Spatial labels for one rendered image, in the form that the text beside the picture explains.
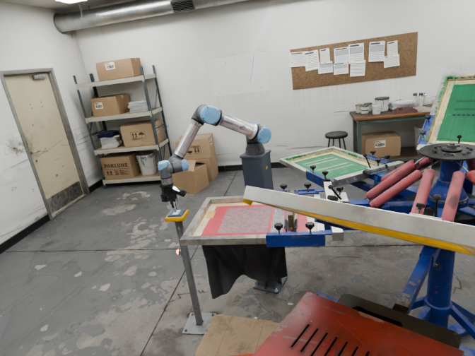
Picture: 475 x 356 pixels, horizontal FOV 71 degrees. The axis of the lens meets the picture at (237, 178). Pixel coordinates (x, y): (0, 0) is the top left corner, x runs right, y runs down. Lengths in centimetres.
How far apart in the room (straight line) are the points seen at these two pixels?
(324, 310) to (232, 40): 498
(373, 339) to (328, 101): 486
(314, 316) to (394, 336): 22
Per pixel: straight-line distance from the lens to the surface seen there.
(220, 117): 221
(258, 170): 251
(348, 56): 565
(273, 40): 564
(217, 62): 578
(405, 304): 151
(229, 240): 183
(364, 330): 112
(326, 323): 114
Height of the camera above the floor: 189
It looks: 19 degrees down
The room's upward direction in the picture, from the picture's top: 8 degrees counter-clockwise
